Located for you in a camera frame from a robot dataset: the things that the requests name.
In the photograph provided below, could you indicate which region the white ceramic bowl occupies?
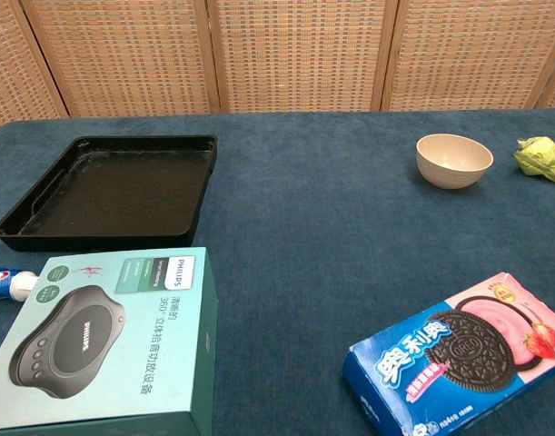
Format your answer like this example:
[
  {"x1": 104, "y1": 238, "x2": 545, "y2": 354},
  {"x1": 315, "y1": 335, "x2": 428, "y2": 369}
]
[{"x1": 416, "y1": 134, "x2": 494, "y2": 190}]

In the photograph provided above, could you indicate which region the black rectangular tray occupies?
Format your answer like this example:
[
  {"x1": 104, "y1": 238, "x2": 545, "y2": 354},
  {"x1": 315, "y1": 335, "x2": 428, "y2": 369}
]
[{"x1": 0, "y1": 134, "x2": 219, "y2": 253}]

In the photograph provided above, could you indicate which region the blue table cloth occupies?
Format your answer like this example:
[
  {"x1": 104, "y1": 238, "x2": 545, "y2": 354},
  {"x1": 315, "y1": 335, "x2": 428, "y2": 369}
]
[{"x1": 0, "y1": 107, "x2": 555, "y2": 436}]

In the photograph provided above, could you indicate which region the woven folding screen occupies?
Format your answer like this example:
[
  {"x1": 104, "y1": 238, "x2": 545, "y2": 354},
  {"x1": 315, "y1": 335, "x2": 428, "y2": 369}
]
[{"x1": 0, "y1": 0, "x2": 555, "y2": 134}]

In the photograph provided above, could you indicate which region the teal Philips speaker box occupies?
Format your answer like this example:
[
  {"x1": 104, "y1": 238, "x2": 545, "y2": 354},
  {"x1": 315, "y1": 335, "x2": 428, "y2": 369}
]
[{"x1": 0, "y1": 246, "x2": 219, "y2": 436}]

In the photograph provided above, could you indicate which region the blue pink Oreo box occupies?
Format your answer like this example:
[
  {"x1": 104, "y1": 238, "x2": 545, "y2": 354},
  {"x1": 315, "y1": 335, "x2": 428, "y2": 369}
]
[{"x1": 341, "y1": 271, "x2": 555, "y2": 436}]

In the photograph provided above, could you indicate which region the crumpled green wrapper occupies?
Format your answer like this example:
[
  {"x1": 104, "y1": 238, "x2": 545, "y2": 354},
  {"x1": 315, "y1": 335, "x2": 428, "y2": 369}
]
[{"x1": 512, "y1": 135, "x2": 555, "y2": 186}]

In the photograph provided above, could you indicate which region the blue toothpaste tube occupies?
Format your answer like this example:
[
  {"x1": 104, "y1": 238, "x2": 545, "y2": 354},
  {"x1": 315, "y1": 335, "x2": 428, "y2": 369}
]
[{"x1": 0, "y1": 265, "x2": 39, "y2": 302}]

